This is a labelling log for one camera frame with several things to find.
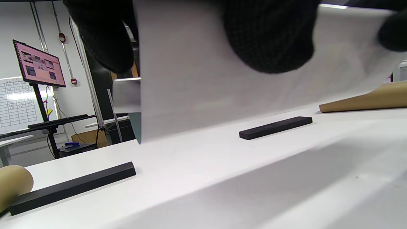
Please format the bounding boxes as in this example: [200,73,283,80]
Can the person's left hand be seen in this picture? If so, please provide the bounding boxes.
[62,0,321,74]

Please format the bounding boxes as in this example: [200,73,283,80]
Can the person's right hand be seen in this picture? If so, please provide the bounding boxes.
[378,10,407,53]

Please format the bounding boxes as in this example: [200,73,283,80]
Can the brown cardboard mailing tube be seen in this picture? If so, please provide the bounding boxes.
[319,81,407,114]
[0,165,34,214]

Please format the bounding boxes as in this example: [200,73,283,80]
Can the colourful cartoon grid poster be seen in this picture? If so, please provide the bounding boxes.
[113,0,407,144]

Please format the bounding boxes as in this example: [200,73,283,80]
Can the black bar weight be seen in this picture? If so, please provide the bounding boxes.
[9,161,137,216]
[239,116,313,141]

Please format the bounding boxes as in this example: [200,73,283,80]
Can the silver tripod pole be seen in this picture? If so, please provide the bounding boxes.
[68,17,106,128]

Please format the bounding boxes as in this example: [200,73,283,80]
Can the brown cardboard box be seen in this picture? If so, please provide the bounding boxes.
[71,129,109,149]

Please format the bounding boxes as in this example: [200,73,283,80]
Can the black low box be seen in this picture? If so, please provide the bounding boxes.
[59,143,98,158]

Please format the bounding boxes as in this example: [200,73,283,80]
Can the black keyboard tray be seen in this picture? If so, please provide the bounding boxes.
[0,114,97,139]

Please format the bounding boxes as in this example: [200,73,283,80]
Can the monitor with pink screen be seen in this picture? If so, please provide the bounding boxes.
[13,39,66,88]

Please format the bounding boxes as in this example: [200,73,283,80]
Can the black monitor stand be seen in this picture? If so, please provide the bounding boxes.
[30,83,61,159]

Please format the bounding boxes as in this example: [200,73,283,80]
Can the whiteboard with grid chart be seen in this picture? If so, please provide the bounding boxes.
[0,76,57,135]

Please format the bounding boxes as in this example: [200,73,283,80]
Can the white side desk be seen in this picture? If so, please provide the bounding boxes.
[0,135,34,168]

